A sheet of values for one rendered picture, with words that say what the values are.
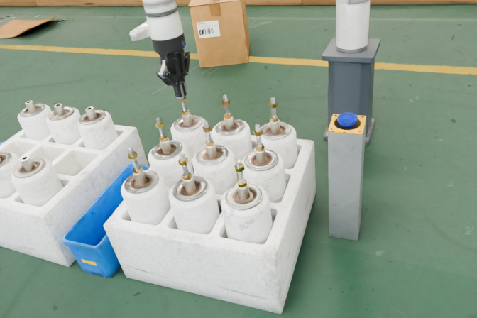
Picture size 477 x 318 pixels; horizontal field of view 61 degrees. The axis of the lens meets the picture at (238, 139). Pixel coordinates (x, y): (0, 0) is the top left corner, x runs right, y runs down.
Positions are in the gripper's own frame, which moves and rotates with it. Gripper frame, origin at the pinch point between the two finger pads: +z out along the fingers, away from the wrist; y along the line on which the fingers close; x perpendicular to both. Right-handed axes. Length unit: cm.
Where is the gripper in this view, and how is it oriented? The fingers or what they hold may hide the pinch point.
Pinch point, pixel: (180, 89)
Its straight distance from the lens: 102.2
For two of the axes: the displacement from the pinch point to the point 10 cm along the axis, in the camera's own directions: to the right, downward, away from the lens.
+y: 3.6, -5.6, 7.5
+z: 1.3, 8.2, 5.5
